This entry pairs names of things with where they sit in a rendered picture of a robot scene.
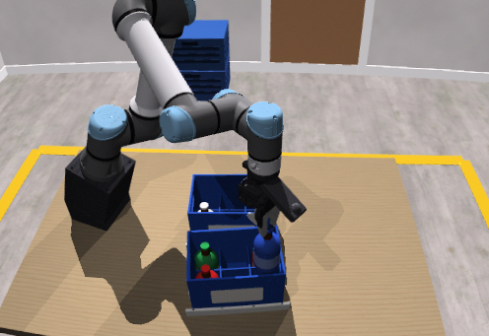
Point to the blue crate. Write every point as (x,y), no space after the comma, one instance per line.
(235,285)
(212,188)

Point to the green bottle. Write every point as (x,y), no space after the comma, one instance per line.
(206,256)

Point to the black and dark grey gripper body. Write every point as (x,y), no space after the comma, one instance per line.
(250,193)

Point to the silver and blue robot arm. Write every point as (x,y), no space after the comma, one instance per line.
(167,105)

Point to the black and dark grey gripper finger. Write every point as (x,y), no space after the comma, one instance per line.
(273,215)
(260,219)

